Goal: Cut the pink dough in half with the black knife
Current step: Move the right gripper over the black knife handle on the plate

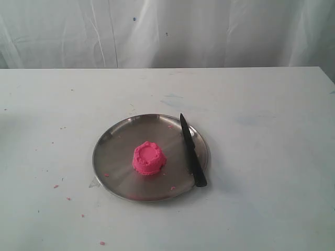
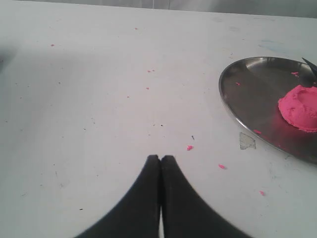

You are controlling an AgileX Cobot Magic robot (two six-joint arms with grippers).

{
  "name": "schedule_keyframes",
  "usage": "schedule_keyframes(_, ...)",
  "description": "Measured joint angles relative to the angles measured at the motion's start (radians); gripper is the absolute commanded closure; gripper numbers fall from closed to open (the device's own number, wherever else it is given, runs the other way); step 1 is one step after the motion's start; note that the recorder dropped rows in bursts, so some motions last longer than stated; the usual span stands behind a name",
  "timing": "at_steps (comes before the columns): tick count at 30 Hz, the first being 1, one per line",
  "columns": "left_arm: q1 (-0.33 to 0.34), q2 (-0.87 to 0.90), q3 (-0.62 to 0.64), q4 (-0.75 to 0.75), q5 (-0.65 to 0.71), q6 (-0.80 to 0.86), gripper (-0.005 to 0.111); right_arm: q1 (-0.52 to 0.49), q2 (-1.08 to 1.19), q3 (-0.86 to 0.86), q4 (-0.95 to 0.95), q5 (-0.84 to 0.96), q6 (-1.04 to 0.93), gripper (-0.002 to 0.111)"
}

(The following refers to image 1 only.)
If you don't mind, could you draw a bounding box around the pink play dough lump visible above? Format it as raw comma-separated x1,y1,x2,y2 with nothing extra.
132,141,166,175

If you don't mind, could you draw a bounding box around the black knife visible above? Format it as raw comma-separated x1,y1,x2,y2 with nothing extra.
180,113,207,187

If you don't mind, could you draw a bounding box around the round stainless steel plate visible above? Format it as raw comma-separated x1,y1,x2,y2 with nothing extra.
93,114,195,202

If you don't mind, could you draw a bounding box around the clear tape piece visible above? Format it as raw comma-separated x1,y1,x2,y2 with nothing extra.
88,176,101,188

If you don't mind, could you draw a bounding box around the white backdrop curtain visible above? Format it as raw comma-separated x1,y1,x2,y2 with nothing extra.
1,1,334,73

